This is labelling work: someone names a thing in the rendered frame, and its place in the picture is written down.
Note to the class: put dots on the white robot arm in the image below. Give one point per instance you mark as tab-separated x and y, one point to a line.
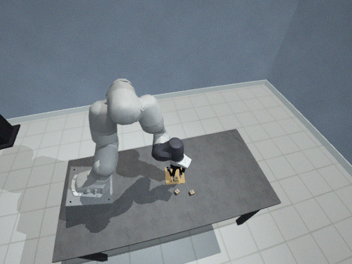
125	108

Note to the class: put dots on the tan flat mat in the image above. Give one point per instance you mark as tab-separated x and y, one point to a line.
169	180

